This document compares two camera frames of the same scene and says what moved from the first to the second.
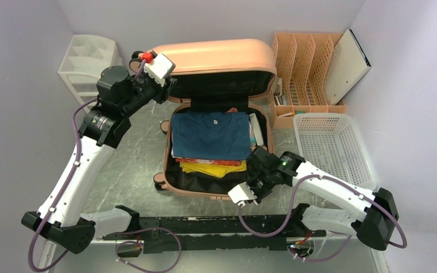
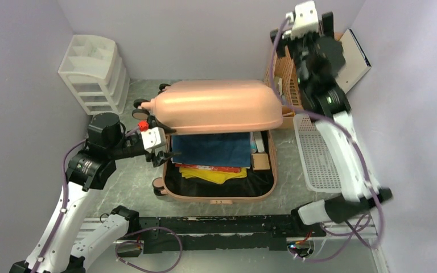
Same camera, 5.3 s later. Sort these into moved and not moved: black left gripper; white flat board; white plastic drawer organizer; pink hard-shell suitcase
Moved: pink hard-shell suitcase; black left gripper
Not moved: white flat board; white plastic drawer organizer
